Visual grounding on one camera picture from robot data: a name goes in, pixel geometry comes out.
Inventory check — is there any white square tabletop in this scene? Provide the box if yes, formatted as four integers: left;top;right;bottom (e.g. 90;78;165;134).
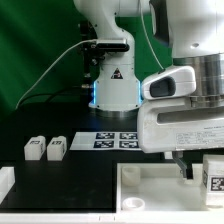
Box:
116;163;224;213

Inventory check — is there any white left obstacle block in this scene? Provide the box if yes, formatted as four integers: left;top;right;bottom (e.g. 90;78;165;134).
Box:
0;167;15;204

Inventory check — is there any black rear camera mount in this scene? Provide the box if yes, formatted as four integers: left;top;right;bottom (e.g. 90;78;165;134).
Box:
78;20;130;85

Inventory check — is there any black cable on table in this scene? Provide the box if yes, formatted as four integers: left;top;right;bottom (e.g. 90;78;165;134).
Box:
16;85;93;109

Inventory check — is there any white camera cable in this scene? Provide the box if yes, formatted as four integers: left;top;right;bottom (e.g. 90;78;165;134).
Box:
15;39;98;110

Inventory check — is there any white sheet with tags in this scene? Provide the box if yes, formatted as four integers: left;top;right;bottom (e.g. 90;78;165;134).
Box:
70;132;140;151

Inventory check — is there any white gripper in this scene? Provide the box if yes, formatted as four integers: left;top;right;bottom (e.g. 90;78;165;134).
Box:
137;98;224;180

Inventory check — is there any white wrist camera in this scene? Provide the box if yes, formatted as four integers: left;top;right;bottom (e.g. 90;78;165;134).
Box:
141;66;196;100

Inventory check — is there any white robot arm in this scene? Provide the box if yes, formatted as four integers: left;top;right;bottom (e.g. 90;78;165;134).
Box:
73;0;224;179

